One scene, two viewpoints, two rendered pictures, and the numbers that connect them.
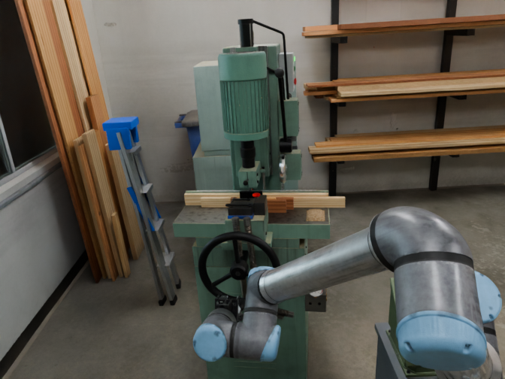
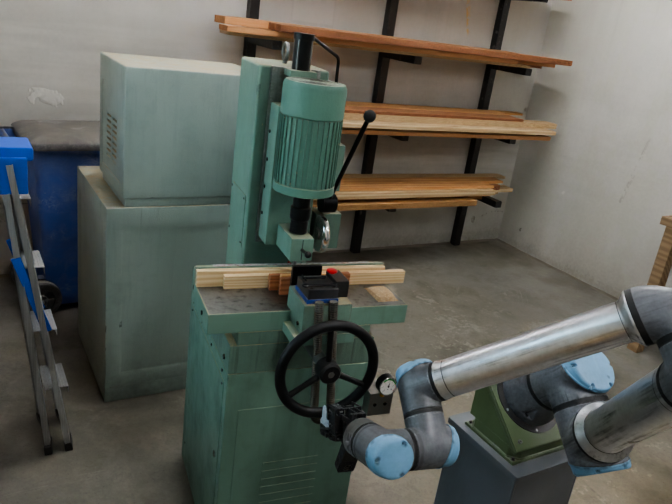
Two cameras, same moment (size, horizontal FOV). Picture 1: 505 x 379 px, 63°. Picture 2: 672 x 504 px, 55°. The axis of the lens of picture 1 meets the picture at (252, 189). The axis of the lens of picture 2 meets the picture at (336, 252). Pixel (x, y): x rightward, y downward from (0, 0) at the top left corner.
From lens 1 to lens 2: 0.91 m
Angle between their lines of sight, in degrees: 31
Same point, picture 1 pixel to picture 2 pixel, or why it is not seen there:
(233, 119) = (303, 170)
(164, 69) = not seen: outside the picture
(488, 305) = (606, 374)
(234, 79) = (317, 118)
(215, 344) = (403, 456)
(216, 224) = (272, 312)
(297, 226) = (371, 309)
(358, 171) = not seen: hidden behind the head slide
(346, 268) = (586, 347)
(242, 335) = (425, 440)
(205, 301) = (233, 423)
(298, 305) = not seen: hidden behind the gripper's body
